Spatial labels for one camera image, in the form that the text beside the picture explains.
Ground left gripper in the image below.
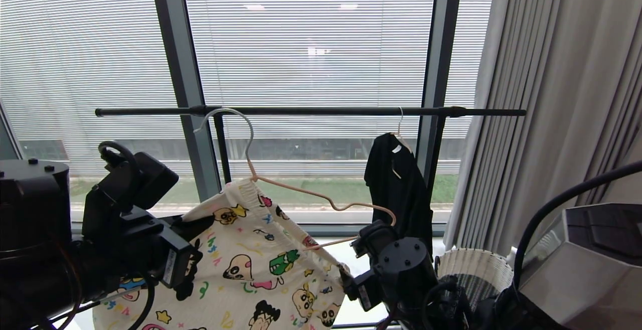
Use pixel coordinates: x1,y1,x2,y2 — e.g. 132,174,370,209
120,215,204,300

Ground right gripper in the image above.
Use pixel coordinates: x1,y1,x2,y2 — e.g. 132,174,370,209
344,270,384,313

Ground cream printed garment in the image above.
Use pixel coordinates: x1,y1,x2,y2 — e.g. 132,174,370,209
93,179,352,330

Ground black garment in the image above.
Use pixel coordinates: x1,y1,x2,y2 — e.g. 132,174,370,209
364,133,434,258

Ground pink clothes hanger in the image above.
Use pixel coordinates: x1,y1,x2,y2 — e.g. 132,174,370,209
391,108,414,180
193,108,397,250

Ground white laundry basket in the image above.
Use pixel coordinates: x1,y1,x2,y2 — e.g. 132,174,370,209
434,248,515,315

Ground black clothes rack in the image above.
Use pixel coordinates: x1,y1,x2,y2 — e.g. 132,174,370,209
95,105,527,330

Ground window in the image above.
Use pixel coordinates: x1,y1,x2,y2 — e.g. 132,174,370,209
0,0,497,238

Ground beige curtain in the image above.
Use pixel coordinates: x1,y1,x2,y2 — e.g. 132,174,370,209
444,0,642,255

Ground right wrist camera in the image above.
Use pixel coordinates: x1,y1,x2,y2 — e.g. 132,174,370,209
351,220,399,259

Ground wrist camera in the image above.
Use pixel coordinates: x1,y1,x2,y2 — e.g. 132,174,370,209
351,220,399,259
83,141,180,240

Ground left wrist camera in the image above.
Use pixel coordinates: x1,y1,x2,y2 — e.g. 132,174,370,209
83,141,180,240

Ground black cable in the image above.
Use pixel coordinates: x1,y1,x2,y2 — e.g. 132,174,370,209
513,161,642,293

